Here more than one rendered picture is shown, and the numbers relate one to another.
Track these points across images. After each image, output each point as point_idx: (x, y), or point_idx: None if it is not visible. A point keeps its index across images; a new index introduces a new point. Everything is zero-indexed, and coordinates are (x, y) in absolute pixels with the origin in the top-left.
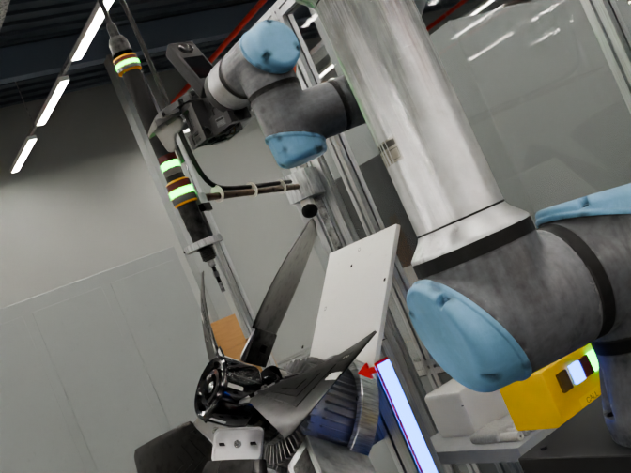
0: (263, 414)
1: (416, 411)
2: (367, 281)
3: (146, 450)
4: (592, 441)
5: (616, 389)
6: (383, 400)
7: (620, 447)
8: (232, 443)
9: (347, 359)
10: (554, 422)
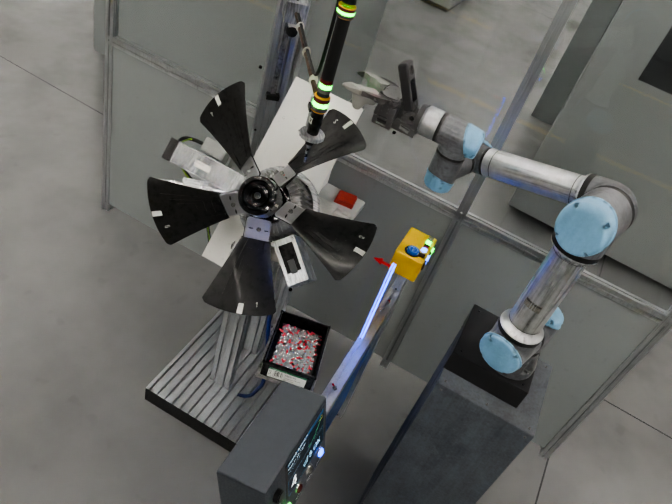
0: (312, 250)
1: None
2: None
3: (166, 185)
4: (480, 357)
5: None
6: None
7: (492, 368)
8: (255, 228)
9: (365, 242)
10: (410, 278)
